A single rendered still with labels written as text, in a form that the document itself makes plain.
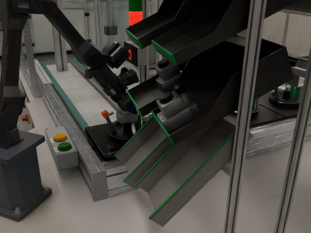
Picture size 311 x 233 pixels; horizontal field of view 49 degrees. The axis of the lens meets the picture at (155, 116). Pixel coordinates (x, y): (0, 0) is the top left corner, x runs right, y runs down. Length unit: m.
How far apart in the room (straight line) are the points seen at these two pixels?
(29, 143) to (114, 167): 0.25
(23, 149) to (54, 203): 0.21
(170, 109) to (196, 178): 0.16
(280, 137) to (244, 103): 0.74
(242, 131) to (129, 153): 0.40
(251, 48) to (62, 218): 0.69
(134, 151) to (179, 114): 0.31
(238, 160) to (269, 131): 0.63
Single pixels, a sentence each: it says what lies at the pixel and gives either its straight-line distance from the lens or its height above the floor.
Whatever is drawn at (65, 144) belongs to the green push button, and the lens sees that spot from 1.15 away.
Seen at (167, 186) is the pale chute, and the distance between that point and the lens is 0.83.
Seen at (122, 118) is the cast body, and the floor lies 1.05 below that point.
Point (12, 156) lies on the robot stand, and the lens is 0.95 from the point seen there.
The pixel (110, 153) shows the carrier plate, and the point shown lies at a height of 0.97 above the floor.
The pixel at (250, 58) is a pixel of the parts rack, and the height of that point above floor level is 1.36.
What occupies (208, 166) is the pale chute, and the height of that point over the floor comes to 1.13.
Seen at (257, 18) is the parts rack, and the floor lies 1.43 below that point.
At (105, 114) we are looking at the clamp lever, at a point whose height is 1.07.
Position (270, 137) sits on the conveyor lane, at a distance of 1.35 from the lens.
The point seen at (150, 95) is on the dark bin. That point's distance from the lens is 0.86.
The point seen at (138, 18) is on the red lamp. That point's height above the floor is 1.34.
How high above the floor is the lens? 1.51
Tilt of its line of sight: 24 degrees down
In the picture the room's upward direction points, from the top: 1 degrees clockwise
